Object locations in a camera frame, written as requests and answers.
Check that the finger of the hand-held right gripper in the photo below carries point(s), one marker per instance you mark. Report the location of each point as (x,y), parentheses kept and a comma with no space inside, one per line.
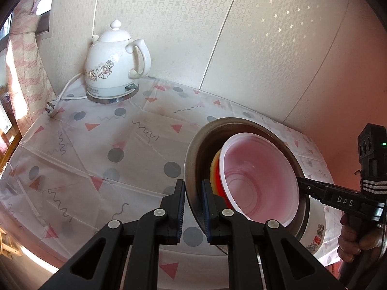
(311,187)

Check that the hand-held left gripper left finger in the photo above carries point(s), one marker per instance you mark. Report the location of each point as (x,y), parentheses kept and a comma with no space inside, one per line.
(180,208)

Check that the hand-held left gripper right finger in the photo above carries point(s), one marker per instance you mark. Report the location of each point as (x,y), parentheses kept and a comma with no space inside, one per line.
(206,211)

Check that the large white dragon-print plate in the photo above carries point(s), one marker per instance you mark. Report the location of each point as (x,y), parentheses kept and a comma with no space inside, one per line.
(314,226)

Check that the yellow plastic bowl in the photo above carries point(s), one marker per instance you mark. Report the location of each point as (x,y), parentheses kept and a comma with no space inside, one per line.
(216,164)

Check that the red plastic bowl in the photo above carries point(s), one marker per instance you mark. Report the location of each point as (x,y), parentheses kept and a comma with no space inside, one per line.
(257,169)

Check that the stainless steel bowl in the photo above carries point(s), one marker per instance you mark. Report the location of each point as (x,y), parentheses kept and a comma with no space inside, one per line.
(208,139)

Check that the person's right hand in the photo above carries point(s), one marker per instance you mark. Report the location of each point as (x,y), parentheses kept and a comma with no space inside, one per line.
(347,244)

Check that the patterned translucent tablecloth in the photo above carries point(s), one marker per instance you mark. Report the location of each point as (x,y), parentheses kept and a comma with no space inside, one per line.
(121,133)

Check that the white floral electric kettle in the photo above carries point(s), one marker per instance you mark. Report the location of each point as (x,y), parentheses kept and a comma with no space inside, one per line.
(105,60)

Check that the light wooden stool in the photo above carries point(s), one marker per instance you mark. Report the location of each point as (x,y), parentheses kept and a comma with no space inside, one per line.
(7,244)

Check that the pink patterned curtain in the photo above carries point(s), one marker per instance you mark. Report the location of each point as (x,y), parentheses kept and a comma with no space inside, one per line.
(24,66)

